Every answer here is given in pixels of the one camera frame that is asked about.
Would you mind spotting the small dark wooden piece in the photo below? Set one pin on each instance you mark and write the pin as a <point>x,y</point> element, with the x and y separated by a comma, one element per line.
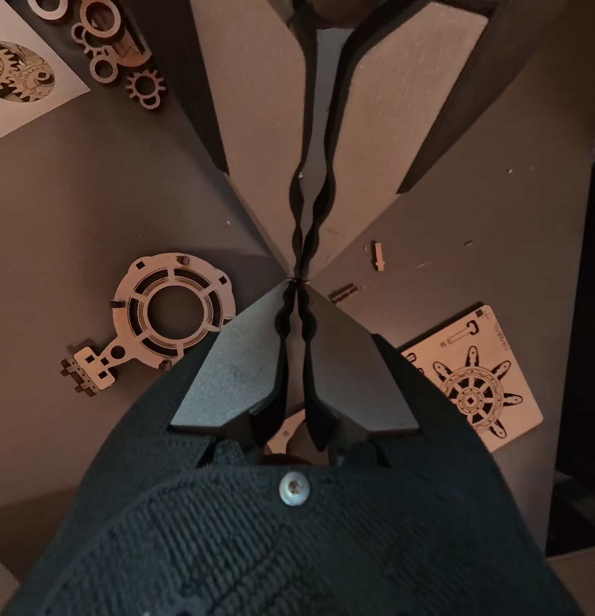
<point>343,292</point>

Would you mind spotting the small pale wooden peg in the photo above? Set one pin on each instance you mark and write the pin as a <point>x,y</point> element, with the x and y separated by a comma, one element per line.
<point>378,255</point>

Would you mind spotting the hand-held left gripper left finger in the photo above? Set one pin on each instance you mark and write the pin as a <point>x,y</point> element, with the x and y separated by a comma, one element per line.
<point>230,380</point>

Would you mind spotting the folded paper instruction sheet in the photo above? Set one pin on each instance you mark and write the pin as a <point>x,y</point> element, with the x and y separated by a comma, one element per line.
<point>18,110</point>

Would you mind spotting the wooden clover-shaped model assembly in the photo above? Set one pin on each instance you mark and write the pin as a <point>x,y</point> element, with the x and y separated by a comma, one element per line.
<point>129,50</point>

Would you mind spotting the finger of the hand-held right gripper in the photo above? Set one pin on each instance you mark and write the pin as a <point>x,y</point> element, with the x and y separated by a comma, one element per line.
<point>249,96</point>
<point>403,96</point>

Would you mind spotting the wooden sheet with ship wheel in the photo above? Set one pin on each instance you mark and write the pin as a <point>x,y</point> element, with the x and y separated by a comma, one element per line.
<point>507,346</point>

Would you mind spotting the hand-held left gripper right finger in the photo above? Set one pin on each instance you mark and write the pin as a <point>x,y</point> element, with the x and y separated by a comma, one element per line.
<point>360,380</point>

